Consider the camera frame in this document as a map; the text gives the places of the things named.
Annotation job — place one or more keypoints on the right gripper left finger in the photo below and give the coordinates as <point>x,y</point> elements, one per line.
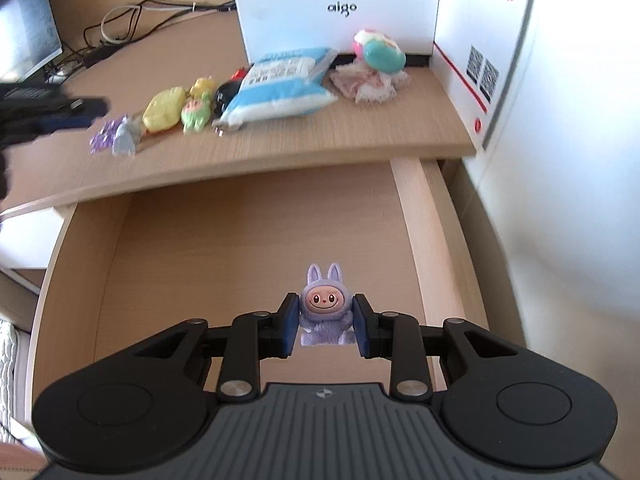
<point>251,338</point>

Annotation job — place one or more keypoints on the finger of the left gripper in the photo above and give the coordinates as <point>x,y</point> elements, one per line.
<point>76,113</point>

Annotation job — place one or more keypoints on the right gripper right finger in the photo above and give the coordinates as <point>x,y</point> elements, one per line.
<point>397,338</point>

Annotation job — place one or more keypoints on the purple bunny figurine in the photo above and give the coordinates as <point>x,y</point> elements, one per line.
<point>325,312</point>

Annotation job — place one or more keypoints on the black monitor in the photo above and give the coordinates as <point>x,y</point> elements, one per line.
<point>29,38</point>

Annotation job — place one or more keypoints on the yellow toy block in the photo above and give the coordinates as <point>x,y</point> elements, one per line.
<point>164,110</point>

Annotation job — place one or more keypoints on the small yellow green figure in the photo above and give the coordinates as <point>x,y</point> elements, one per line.
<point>197,111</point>

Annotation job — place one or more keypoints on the white adjacent drawer front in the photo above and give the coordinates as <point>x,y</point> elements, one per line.
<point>28,241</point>

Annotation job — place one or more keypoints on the white wooden drawer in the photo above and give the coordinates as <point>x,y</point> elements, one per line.
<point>128,266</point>

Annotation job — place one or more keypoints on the black red toy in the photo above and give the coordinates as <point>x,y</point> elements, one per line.
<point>228,90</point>

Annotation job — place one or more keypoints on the blue wet wipes pack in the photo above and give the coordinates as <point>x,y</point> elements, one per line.
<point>280,85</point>

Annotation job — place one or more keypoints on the pink frilly cloth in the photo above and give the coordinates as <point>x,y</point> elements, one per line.
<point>360,83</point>

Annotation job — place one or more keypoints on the pink teal plush toy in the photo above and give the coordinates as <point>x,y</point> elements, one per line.
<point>378,51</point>

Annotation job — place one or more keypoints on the white aigo box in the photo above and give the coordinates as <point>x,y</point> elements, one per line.
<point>472,46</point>

